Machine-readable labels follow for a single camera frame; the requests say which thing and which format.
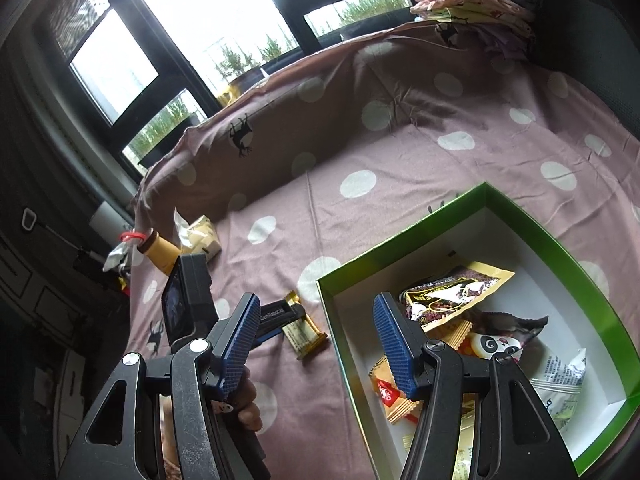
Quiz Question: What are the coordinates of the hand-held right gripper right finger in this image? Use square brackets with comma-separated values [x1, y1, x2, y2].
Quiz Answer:
[372, 292, 581, 480]

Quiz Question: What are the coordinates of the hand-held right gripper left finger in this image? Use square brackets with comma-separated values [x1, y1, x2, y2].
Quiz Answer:
[57, 292, 262, 480]

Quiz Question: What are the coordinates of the yellow cracker packet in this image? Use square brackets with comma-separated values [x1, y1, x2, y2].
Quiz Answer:
[282, 292, 329, 362]

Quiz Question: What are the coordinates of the small orange red-label packet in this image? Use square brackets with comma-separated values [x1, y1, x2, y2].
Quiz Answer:
[369, 354, 433, 426]

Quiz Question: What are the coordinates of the brown yellow snack packet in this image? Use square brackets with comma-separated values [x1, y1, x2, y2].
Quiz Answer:
[399, 259, 516, 333]

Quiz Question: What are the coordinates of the panda print snack packet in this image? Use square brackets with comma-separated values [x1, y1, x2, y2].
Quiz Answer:
[465, 309, 549, 363]

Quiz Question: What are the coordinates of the green cardboard box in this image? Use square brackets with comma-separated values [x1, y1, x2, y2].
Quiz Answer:
[316, 181, 640, 480]

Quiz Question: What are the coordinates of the white silver snack bag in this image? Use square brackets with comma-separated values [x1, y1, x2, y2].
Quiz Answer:
[522, 349, 587, 433]

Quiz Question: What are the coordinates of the person's left forearm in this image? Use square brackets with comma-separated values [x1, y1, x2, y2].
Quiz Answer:
[159, 392, 182, 480]

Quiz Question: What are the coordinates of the person's left hand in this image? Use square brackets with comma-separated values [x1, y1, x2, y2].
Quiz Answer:
[234, 366, 264, 434]

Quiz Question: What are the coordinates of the yellow bear bottle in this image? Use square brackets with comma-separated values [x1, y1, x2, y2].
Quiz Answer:
[120, 227, 183, 278]

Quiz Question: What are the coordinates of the cream tissue pack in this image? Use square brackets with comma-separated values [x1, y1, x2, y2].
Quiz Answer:
[173, 208, 223, 261]

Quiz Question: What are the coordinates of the crumpled silver foil wrapper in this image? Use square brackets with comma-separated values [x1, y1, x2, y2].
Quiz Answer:
[103, 242, 132, 273]

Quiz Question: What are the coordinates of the white paper roll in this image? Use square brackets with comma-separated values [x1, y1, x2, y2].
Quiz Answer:
[90, 201, 135, 243]

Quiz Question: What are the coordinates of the dark cabinet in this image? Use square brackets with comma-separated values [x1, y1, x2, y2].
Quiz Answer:
[0, 60, 136, 480]

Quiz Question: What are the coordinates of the yellow container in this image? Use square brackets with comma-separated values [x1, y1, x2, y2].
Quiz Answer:
[217, 82, 243, 108]

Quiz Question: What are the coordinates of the pink dotted bedsheet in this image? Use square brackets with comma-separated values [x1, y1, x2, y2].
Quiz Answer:
[127, 20, 640, 480]

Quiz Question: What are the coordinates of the pile of folded clothes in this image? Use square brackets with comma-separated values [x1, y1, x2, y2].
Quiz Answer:
[410, 0, 551, 61]

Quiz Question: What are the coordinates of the dark grey cushion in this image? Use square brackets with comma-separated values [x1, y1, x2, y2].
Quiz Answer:
[525, 0, 640, 146]

